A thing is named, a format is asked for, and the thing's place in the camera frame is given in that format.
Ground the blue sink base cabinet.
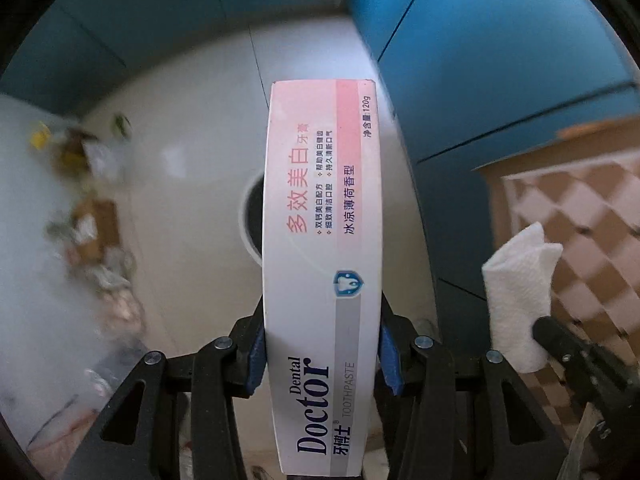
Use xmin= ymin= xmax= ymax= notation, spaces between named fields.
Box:
xmin=0 ymin=0 xmax=361 ymax=121

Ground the white round trash bin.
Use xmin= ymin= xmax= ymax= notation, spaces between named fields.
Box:
xmin=241 ymin=170 xmax=266 ymax=268

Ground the blue stove base cabinet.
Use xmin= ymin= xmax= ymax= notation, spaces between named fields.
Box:
xmin=345 ymin=0 xmax=640 ymax=346

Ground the grey plastic bag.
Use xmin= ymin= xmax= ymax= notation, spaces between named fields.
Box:
xmin=87 ymin=247 xmax=138 ymax=291

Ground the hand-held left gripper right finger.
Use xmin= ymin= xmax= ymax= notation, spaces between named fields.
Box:
xmin=377 ymin=292 xmax=576 ymax=480

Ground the white paper tissue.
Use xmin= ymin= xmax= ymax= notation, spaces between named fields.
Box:
xmin=481 ymin=222 xmax=563 ymax=374

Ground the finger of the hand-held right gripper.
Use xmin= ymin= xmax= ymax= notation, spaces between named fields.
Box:
xmin=531 ymin=316 xmax=640 ymax=413
xmin=582 ymin=410 xmax=640 ymax=480

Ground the brown checkered tablecloth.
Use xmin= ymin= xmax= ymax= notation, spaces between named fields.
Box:
xmin=472 ymin=115 xmax=640 ymax=461

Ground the clear bag of eggs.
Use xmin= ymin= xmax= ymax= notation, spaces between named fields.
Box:
xmin=97 ymin=285 xmax=148 ymax=341

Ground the clear bag with green vegetable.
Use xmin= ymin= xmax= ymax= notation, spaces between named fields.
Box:
xmin=106 ymin=111 xmax=135 ymax=142

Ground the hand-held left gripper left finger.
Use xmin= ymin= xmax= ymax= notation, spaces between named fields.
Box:
xmin=60 ymin=296 xmax=267 ymax=480

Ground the white pink toothpaste box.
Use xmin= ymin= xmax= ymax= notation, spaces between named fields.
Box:
xmin=260 ymin=79 xmax=383 ymax=478

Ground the brown cardboard box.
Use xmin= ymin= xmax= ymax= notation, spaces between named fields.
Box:
xmin=67 ymin=199 xmax=123 ymax=263

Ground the cooking oil bottle yellow cap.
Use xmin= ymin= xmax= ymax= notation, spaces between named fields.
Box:
xmin=27 ymin=119 xmax=98 ymax=178

